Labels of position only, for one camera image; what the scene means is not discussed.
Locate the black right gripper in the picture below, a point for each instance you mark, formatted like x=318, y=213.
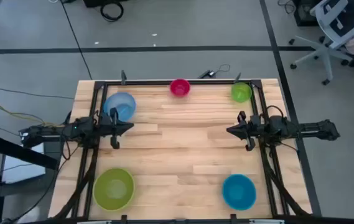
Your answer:
x=251, y=129

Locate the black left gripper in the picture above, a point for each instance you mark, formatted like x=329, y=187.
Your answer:
x=120, y=128

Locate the large teal blue plastic bowl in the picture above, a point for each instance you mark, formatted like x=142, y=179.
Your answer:
x=239, y=192

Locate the small pink plastic bowl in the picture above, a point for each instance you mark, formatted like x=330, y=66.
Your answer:
x=180, y=87

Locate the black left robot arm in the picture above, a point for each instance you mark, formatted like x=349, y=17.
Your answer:
x=55, y=132

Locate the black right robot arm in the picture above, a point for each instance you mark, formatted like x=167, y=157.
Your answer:
x=313, y=129

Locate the light blue plastic bowl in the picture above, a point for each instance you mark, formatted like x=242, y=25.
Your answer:
x=123, y=104

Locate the small green plastic bowl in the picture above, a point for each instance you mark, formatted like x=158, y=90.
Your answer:
x=241, y=92

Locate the black table clamp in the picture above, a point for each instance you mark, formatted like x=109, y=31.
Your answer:
x=123, y=77
x=237, y=77

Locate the large green plastic bowl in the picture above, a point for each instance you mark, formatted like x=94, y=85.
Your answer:
x=114, y=189

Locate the black power adapter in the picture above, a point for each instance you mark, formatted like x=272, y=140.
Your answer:
x=207, y=74

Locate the black stand beam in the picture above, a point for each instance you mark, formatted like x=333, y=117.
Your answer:
x=18, y=152

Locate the black box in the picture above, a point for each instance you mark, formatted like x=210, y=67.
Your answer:
x=99, y=2

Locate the grey office chair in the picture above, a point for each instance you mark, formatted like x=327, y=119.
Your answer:
x=329, y=34

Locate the black equipment case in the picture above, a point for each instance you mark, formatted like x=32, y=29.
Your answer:
x=304, y=14

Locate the black aluminium table frame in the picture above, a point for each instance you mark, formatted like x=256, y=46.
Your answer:
x=148, y=82

